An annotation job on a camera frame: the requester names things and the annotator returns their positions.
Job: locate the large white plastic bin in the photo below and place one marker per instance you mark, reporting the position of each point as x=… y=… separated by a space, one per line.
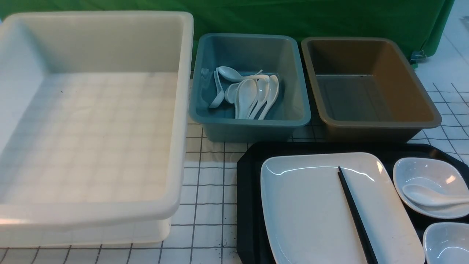
x=93 y=126

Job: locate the white spoon far right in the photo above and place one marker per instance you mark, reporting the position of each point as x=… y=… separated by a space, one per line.
x=272 y=95

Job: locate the metal binder clip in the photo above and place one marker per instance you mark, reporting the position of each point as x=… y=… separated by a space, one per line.
x=417 y=57

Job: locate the brown plastic bin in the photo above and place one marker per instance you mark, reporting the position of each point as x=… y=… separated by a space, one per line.
x=363 y=89

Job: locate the blue plastic bin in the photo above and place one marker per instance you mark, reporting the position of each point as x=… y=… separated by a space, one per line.
x=249 y=54

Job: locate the black chopsticks pair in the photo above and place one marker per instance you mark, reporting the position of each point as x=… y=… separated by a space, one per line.
x=362 y=234

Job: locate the white bowl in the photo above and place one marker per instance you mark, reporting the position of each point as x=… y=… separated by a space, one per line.
x=436 y=175
x=446 y=243

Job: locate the black serving tray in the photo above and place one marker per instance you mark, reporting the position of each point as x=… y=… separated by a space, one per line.
x=252 y=244

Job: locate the white spoon centre pile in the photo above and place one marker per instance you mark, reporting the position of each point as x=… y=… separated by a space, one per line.
x=246 y=96

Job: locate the white spoon far left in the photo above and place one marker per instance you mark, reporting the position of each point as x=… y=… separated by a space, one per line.
x=220 y=92

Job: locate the white spoon top of pile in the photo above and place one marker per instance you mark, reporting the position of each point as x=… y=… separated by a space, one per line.
x=232 y=75

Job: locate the white round spoon behind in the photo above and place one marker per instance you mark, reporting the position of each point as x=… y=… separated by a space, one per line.
x=230 y=93

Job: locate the white ceramic soup spoon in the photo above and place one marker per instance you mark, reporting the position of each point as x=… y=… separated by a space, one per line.
x=421 y=194

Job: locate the white square rice plate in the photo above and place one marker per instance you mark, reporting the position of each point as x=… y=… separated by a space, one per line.
x=308 y=220

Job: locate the green backdrop cloth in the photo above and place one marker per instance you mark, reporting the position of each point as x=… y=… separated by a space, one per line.
x=414 y=25

